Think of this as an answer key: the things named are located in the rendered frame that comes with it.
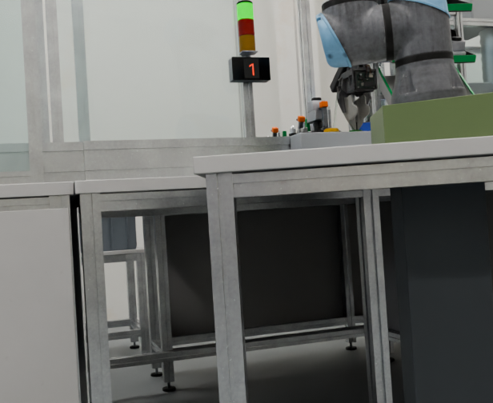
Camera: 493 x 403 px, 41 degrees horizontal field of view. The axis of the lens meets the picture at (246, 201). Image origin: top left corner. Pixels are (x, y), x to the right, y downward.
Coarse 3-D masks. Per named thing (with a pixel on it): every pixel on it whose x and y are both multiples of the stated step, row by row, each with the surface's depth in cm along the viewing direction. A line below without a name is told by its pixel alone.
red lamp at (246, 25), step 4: (240, 20) 200; (244, 20) 200; (248, 20) 200; (252, 20) 201; (240, 24) 200; (244, 24) 200; (248, 24) 200; (252, 24) 201; (240, 28) 200; (244, 28) 200; (248, 28) 200; (252, 28) 200; (240, 32) 200; (244, 32) 200; (248, 32) 200; (252, 32) 200
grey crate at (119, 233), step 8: (104, 224) 356; (112, 224) 357; (120, 224) 359; (128, 224) 360; (80, 232) 352; (104, 232) 356; (112, 232) 356; (120, 232) 358; (128, 232) 359; (80, 240) 352; (104, 240) 356; (112, 240) 356; (120, 240) 358; (128, 240) 359; (136, 240) 365; (104, 248) 355; (112, 248) 356; (120, 248) 358; (128, 248) 359
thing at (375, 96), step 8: (456, 16) 216; (456, 24) 216; (456, 32) 217; (376, 64) 205; (464, 64) 216; (376, 72) 205; (464, 72) 215; (352, 96) 222; (376, 96) 205; (376, 104) 205
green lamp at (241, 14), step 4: (240, 4) 200; (244, 4) 200; (248, 4) 200; (252, 4) 202; (240, 8) 200; (244, 8) 200; (248, 8) 200; (252, 8) 201; (240, 12) 200; (244, 12) 200; (248, 12) 200; (252, 12) 201; (240, 16) 200; (244, 16) 200; (248, 16) 200; (252, 16) 201
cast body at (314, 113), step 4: (312, 100) 194; (316, 100) 194; (320, 100) 194; (308, 104) 195; (312, 104) 193; (316, 104) 193; (308, 108) 196; (312, 108) 193; (316, 108) 193; (308, 112) 196; (312, 112) 193; (316, 112) 192; (320, 112) 192; (308, 116) 196; (312, 116) 193; (316, 116) 191; (320, 116) 192; (328, 116) 193; (308, 120) 196; (312, 120) 193; (316, 120) 192; (320, 120) 193
